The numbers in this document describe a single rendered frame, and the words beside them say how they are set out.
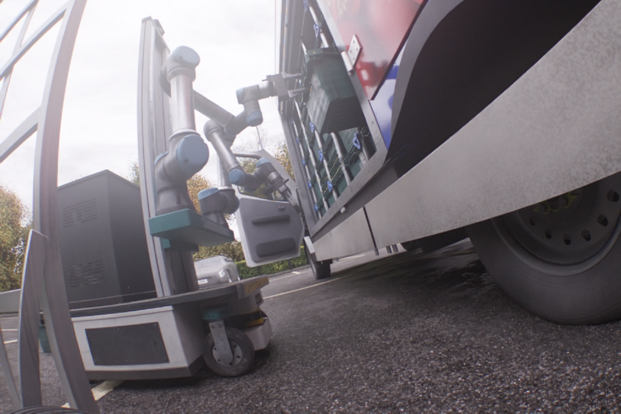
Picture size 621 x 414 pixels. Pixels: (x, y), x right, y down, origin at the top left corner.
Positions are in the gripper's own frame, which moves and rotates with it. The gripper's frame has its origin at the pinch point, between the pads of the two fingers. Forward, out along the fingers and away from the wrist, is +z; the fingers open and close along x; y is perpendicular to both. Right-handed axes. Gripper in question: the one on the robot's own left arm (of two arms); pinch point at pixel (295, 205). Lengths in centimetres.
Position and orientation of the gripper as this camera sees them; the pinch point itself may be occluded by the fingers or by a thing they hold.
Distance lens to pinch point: 147.5
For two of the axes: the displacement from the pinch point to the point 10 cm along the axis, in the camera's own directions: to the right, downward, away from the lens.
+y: 7.8, -6.1, 1.1
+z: 6.1, 7.1, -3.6
